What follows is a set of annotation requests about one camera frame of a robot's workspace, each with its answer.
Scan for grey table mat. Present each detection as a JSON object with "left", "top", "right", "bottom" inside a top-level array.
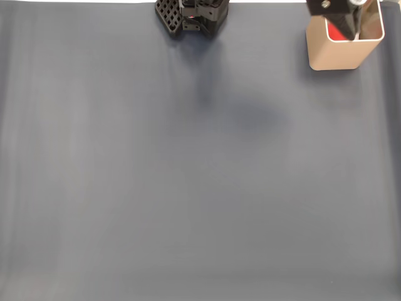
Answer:
[{"left": 0, "top": 2, "right": 401, "bottom": 301}]

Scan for red cube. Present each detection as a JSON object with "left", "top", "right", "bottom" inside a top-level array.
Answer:
[{"left": 327, "top": 23, "right": 354, "bottom": 42}]

